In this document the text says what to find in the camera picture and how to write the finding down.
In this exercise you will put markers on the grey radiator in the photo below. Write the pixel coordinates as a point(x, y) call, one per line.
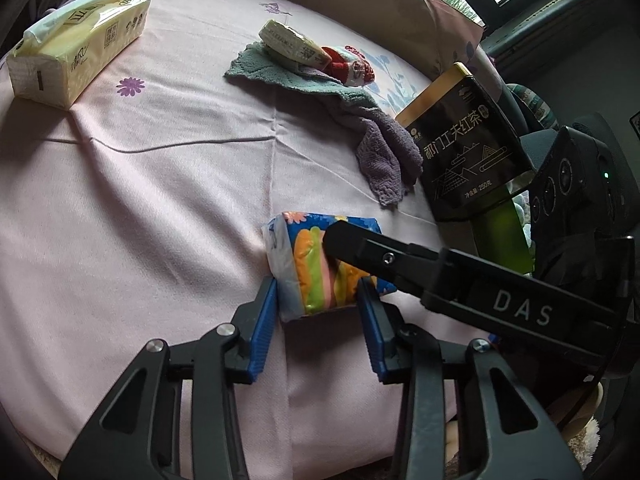
point(550, 35)

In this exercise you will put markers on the green knitted cloth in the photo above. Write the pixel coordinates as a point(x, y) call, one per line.
point(535, 105)

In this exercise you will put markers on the black and gold tea box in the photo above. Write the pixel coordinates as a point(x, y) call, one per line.
point(465, 160)

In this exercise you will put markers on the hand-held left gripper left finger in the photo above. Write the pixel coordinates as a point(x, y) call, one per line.
point(262, 330)

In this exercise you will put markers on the purple towel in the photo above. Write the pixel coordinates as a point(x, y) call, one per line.
point(385, 155)

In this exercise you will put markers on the pink bed sheet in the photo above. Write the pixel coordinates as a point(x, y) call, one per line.
point(150, 210)

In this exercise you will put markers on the grey-green towel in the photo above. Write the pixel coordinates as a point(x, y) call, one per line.
point(270, 72)

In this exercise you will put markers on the large pale yellow tissue pack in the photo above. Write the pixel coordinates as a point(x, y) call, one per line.
point(75, 55)

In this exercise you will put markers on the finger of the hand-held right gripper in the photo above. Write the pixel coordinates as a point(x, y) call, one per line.
point(370, 252)

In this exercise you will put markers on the red and white knitted item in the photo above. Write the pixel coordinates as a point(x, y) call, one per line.
point(350, 62)

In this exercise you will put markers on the colourful flower-print tissue packet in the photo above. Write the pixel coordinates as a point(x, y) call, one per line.
point(305, 270)

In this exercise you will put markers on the small cream tissue packet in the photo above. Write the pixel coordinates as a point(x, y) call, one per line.
point(290, 42)

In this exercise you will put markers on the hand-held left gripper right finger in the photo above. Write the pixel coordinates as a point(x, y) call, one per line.
point(372, 330)

